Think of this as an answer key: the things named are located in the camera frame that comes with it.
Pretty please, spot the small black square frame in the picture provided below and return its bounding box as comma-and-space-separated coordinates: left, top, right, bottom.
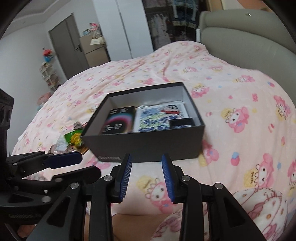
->
169, 118, 195, 129

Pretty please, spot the grey upholstered headboard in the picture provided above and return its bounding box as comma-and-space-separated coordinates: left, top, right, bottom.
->
199, 9, 295, 100

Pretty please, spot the dark open clothes closet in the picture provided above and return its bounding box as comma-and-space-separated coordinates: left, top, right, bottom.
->
142, 0, 206, 50

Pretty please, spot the grey door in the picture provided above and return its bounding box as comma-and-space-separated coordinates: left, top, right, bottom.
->
49, 14, 89, 79

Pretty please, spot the white wardrobe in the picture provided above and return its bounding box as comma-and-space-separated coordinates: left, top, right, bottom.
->
93, 0, 154, 61

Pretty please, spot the black cardboard storage box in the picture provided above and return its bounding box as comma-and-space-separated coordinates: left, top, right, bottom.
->
81, 82, 205, 162

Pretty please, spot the green sweet corn snack bag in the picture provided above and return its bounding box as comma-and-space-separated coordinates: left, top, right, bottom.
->
64, 129, 83, 148

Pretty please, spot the brown hand cream tube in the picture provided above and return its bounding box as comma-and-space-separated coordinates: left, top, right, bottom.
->
73, 122, 84, 130

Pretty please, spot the black Smart Devil box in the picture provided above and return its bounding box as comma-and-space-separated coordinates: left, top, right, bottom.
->
100, 106, 135, 135

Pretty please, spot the wooden comb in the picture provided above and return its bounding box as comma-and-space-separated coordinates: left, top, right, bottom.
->
74, 145, 89, 155

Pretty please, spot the cartoon bead art board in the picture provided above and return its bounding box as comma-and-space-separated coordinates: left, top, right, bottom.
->
133, 100, 189, 132

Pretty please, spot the small shelf with toys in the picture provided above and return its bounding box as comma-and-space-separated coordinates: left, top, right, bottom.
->
39, 47, 61, 92

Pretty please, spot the beige garment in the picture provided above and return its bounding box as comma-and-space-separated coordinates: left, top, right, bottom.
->
49, 144, 68, 155

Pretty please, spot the pink cartoon print blanket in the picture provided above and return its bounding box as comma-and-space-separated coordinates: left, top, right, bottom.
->
11, 40, 296, 241

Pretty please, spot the brown cabinet with bag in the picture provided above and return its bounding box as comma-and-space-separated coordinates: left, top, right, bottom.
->
80, 34, 110, 68

